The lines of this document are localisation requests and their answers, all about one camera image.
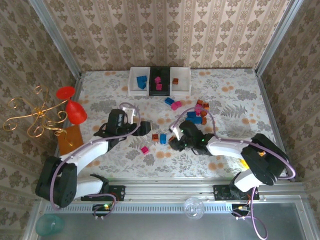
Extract black plastic bin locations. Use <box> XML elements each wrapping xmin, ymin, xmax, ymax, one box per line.
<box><xmin>149</xmin><ymin>66</ymin><xmax>172</xmax><ymax>97</ymax></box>

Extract red plastic wine glass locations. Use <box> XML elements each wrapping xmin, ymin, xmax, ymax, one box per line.
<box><xmin>55</xmin><ymin>86</ymin><xmax>88</xmax><ymax>125</ymax></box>

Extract orange square block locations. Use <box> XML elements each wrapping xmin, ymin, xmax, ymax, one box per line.
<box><xmin>56</xmin><ymin>124</ymin><xmax>85</xmax><ymax>156</ymax></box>

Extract yellow snack bag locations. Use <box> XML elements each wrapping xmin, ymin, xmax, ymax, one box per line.
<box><xmin>239</xmin><ymin>149</ymin><xmax>266</xmax><ymax>169</ymax></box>

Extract clear drinking glass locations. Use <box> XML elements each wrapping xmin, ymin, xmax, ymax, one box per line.
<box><xmin>184</xmin><ymin>197</ymin><xmax>205</xmax><ymax>220</ymax></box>

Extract grey metal tray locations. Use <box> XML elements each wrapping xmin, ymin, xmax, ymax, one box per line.
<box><xmin>23</xmin><ymin>197</ymin><xmax>317</xmax><ymax>240</ymax></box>

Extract small black electronics box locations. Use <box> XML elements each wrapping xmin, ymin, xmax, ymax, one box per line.
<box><xmin>92</xmin><ymin>203</ymin><xmax>113</xmax><ymax>218</ymax></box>

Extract teal plastic cup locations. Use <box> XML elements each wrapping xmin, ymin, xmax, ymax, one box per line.
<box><xmin>34</xmin><ymin>214</ymin><xmax>65</xmax><ymax>237</ymax></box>

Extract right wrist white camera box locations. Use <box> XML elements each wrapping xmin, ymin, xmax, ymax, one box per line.
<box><xmin>169</xmin><ymin>126</ymin><xmax>182</xmax><ymax>141</ymax></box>

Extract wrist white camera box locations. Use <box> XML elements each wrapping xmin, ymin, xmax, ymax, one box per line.
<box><xmin>169</xmin><ymin>126</ymin><xmax>182</xmax><ymax>141</ymax></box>
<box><xmin>120</xmin><ymin>106</ymin><xmax>138</xmax><ymax>125</ymax></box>

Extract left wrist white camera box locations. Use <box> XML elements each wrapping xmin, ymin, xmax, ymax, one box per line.
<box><xmin>120</xmin><ymin>106</ymin><xmax>138</xmax><ymax>125</ymax></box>

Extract aluminium mounting rail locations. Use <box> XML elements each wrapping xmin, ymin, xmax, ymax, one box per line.
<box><xmin>37</xmin><ymin>177</ymin><xmax>305</xmax><ymax>203</ymax></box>

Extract grey slotted cable duct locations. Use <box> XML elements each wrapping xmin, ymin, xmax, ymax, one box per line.
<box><xmin>43</xmin><ymin>202</ymin><xmax>233</xmax><ymax>214</ymax></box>

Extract gold wire ornament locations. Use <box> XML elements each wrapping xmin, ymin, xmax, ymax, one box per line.
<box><xmin>2</xmin><ymin>85</ymin><xmax>69</xmax><ymax>139</ymax></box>

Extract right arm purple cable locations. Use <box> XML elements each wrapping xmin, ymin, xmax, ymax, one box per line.
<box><xmin>169</xmin><ymin>106</ymin><xmax>297</xmax><ymax>240</ymax></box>

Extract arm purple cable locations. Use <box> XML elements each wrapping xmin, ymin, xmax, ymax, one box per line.
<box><xmin>50</xmin><ymin>101</ymin><xmax>142</xmax><ymax>221</ymax></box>
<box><xmin>169</xmin><ymin>106</ymin><xmax>297</xmax><ymax>240</ymax></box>

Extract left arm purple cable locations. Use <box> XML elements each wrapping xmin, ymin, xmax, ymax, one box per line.
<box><xmin>50</xmin><ymin>101</ymin><xmax>142</xmax><ymax>221</ymax></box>

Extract aluminium corner post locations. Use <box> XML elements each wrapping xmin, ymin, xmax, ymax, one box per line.
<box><xmin>254</xmin><ymin>0</ymin><xmax>305</xmax><ymax>75</ymax></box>
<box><xmin>28</xmin><ymin>0</ymin><xmax>82</xmax><ymax>77</ymax></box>

